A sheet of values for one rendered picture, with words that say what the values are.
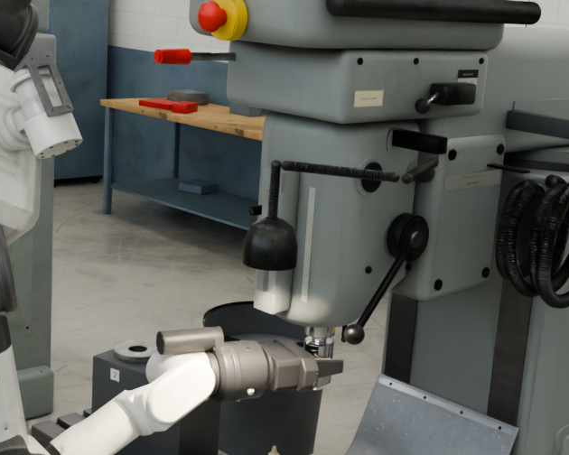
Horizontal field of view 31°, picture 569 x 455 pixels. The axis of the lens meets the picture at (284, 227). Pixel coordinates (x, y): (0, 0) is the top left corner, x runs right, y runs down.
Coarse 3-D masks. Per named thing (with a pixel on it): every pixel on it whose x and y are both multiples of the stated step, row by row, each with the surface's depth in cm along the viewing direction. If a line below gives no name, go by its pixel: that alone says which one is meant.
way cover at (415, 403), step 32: (384, 384) 199; (384, 416) 197; (416, 416) 192; (448, 416) 188; (480, 416) 184; (352, 448) 198; (384, 448) 194; (416, 448) 190; (448, 448) 186; (480, 448) 182
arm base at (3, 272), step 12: (0, 228) 134; (0, 240) 131; (0, 252) 129; (0, 264) 128; (0, 276) 128; (12, 276) 129; (0, 288) 128; (12, 288) 129; (0, 300) 129; (12, 300) 129
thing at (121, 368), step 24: (96, 360) 191; (120, 360) 190; (144, 360) 189; (96, 384) 192; (120, 384) 189; (144, 384) 185; (96, 408) 193; (216, 408) 190; (168, 432) 184; (192, 432) 185; (216, 432) 192
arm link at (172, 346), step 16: (160, 336) 148; (176, 336) 148; (192, 336) 149; (208, 336) 150; (160, 352) 148; (176, 352) 149; (192, 352) 151; (208, 352) 152; (224, 352) 150; (160, 368) 149; (224, 368) 149; (240, 368) 150; (224, 384) 149; (240, 384) 150; (224, 400) 151
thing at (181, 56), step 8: (176, 48) 141; (184, 48) 141; (160, 56) 138; (168, 56) 139; (176, 56) 139; (184, 56) 140; (192, 56) 142; (200, 56) 143; (208, 56) 144; (216, 56) 145; (224, 56) 146; (232, 56) 147; (184, 64) 142
